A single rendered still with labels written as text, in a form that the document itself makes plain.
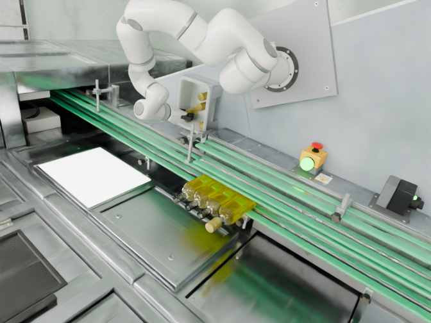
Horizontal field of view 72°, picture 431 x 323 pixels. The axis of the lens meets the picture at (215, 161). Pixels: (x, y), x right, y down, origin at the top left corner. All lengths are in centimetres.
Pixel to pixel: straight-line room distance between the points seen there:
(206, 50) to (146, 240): 66
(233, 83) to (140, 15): 29
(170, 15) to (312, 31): 49
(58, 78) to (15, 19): 290
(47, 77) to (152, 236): 100
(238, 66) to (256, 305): 71
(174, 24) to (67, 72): 105
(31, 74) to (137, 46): 84
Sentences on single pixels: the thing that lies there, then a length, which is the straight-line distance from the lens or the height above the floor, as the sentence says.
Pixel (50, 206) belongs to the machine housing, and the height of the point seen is 139.
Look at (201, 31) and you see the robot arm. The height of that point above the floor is 116.
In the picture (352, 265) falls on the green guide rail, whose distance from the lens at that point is 110.
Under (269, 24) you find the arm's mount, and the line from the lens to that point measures 115.
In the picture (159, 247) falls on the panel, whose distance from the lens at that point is 108.
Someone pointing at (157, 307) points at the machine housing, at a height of 139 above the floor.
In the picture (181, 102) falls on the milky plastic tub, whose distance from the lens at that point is 137.
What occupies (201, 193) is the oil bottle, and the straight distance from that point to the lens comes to 108.
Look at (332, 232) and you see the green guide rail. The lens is 102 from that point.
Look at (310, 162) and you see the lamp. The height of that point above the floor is 85.
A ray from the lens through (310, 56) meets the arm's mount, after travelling 109.
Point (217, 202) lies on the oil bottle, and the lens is 104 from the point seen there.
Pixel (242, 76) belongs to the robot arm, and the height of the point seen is 109.
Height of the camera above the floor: 179
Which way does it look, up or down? 47 degrees down
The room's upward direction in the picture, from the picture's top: 116 degrees counter-clockwise
